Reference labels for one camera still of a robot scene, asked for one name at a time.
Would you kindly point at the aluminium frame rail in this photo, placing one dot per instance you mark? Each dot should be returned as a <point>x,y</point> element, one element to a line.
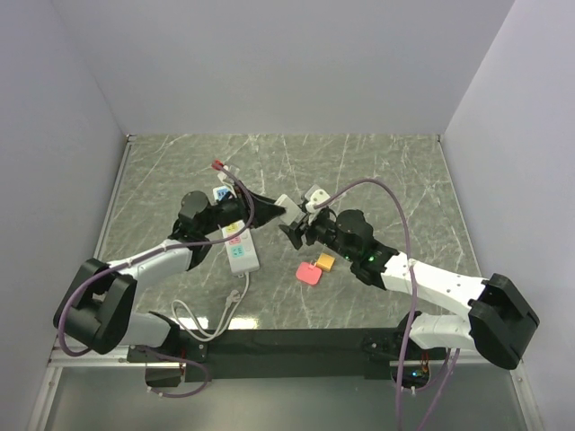
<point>57,361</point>

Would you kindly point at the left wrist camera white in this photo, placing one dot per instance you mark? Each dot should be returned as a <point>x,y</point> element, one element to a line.
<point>225,171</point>

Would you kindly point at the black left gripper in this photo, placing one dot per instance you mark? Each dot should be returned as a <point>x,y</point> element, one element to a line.
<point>264,209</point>

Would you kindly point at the white power strip colourful sockets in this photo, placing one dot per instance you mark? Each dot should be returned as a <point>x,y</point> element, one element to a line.
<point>240,250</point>

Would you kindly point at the white usb charger plug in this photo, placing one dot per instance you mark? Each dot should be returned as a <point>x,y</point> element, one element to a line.
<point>292,212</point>

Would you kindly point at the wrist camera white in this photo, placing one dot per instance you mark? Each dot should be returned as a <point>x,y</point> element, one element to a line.
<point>225,171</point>
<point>314,197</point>

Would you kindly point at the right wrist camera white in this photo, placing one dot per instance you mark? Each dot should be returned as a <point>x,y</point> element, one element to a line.
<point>314,197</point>

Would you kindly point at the yellow charger plug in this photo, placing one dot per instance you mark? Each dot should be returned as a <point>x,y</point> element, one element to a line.
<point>325,262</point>

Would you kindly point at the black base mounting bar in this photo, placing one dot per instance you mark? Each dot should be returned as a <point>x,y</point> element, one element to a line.
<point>247,354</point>

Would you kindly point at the pink charger plug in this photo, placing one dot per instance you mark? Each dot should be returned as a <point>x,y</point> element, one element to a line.
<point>309,273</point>

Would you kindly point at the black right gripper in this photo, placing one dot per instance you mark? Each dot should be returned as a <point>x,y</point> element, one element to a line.
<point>296,231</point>

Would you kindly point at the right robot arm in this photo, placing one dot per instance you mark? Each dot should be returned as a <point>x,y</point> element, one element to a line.
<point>487,315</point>

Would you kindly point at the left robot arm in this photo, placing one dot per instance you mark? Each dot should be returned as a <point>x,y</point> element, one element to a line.
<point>97,313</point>

